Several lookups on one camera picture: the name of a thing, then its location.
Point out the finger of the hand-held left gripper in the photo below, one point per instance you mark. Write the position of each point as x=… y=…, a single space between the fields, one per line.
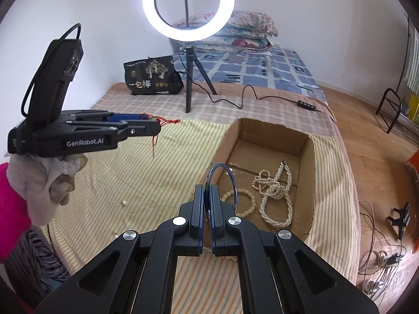
x=127 y=117
x=144 y=129

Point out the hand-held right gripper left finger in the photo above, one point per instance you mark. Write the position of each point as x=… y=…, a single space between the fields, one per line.
x=200 y=209

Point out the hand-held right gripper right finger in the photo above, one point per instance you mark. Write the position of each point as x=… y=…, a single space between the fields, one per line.
x=215 y=209

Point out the dark bangle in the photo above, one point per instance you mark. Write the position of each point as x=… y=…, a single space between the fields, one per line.
x=233 y=183

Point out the cardboard box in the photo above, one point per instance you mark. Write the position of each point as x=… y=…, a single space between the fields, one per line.
x=262 y=137

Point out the person's left forearm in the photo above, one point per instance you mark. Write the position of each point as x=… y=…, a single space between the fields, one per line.
x=11 y=219

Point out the person's left hand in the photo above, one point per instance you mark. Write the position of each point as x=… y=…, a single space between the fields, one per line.
x=39 y=183

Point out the black printed bag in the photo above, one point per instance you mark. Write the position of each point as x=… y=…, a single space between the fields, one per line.
x=144 y=78

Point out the yellow striped cloth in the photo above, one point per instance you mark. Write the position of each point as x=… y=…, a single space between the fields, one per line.
x=147 y=183

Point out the black tripod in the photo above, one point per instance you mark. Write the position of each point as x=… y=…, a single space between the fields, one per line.
x=189 y=81

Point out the beige checked blanket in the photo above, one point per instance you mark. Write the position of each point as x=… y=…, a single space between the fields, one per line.
x=229 y=111

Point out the grey striped garment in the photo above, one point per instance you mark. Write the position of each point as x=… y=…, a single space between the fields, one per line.
x=36 y=261

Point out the black phone holder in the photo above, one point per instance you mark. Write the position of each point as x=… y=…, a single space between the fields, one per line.
x=187 y=3

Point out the blue patterned bed sheet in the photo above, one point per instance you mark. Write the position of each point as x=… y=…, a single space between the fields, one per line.
x=262 y=68

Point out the folded floral quilt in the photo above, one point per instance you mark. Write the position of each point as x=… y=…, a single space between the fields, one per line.
x=248 y=29

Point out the white power strip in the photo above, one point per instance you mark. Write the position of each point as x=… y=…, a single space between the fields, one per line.
x=391 y=259

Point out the black floor tool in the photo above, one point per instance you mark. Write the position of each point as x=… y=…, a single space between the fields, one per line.
x=400 y=220

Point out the black clothes rack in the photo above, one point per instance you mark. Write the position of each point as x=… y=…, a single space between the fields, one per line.
x=391 y=111

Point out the orange cloth covered table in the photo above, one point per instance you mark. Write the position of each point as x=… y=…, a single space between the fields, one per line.
x=413 y=166

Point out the yellow crate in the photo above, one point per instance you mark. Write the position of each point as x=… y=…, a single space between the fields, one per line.
x=413 y=108

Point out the striped hanging towel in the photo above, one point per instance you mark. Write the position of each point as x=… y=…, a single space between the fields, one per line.
x=413 y=68

